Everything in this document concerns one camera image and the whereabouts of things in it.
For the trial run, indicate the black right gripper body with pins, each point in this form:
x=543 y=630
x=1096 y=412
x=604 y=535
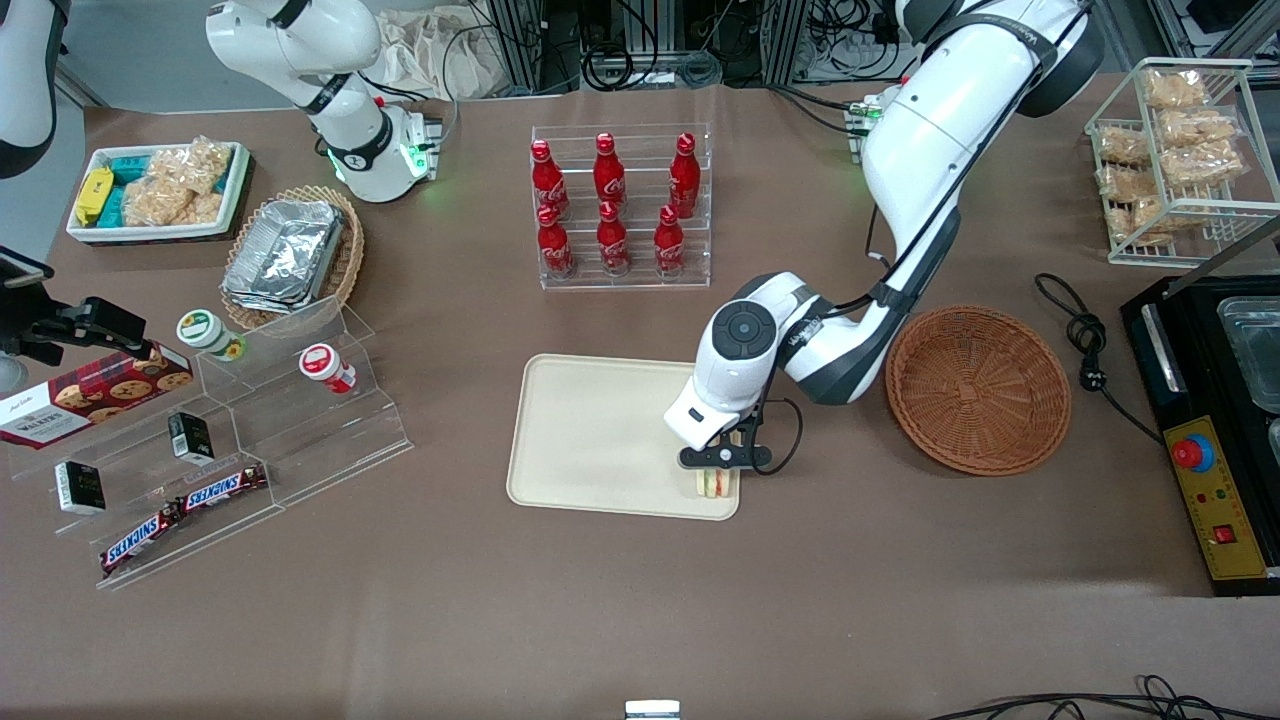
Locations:
x=52 y=329

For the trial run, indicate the triangle sandwich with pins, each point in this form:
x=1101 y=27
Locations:
x=717 y=482

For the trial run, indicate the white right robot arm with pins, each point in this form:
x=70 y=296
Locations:
x=340 y=90

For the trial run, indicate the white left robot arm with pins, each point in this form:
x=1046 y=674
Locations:
x=930 y=150

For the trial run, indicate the cream plastic tray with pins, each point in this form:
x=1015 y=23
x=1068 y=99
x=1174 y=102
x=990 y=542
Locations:
x=600 y=440

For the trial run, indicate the round brown wicker basket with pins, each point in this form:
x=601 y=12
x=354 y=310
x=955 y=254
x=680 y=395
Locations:
x=980 y=390

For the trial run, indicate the oval light wicker basket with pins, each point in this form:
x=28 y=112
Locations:
x=350 y=250

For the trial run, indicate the red Walkers cookie box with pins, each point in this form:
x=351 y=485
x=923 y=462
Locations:
x=90 y=395

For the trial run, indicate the green lid cup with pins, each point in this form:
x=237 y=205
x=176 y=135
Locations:
x=208 y=333

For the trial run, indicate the white rectangular snack bin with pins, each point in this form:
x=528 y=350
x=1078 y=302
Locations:
x=80 y=232

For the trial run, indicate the teal snack box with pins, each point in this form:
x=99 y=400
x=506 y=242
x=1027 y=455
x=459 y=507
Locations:
x=128 y=165
x=115 y=208

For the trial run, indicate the yellow snack pack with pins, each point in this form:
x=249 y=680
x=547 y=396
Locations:
x=93 y=195

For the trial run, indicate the rice cracker bag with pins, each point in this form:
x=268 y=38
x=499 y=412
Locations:
x=152 y=198
x=1198 y=126
x=203 y=207
x=1142 y=222
x=1203 y=163
x=1122 y=146
x=1128 y=183
x=1175 y=88
x=208 y=162

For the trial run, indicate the small black box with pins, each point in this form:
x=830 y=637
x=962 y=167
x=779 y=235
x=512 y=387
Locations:
x=190 y=437
x=80 y=487

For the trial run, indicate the clear acrylic bottle rack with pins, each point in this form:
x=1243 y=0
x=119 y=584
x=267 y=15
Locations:
x=620 y=285

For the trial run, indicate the red cola bottle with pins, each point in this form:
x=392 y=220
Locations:
x=546 y=180
x=668 y=242
x=613 y=240
x=554 y=242
x=609 y=172
x=684 y=175

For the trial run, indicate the stack of foil trays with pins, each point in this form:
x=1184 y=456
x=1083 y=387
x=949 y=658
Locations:
x=285 y=255

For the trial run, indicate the Snickers bar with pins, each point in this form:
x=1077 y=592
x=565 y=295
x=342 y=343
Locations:
x=140 y=538
x=222 y=487

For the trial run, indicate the red lid cup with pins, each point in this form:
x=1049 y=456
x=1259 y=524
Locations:
x=325 y=366

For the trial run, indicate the clear acrylic stepped stand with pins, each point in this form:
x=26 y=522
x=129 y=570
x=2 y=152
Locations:
x=330 y=430

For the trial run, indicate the small white device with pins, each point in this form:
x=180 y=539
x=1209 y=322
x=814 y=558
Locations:
x=652 y=710

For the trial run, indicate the white crumpled cloth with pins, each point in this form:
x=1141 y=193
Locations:
x=430 y=55

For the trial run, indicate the red emergency stop button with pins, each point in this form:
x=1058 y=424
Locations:
x=1190 y=452

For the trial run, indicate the black sealing machine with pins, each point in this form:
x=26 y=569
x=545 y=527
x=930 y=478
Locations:
x=1190 y=360

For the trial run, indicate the clear plastic container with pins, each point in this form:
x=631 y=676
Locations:
x=1255 y=350

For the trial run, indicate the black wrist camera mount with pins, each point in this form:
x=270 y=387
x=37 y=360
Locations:
x=700 y=458

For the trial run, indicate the aluminium frame post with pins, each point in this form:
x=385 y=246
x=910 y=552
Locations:
x=788 y=38
x=520 y=40

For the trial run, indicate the red rocker switch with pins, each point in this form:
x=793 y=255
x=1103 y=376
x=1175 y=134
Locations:
x=1226 y=534

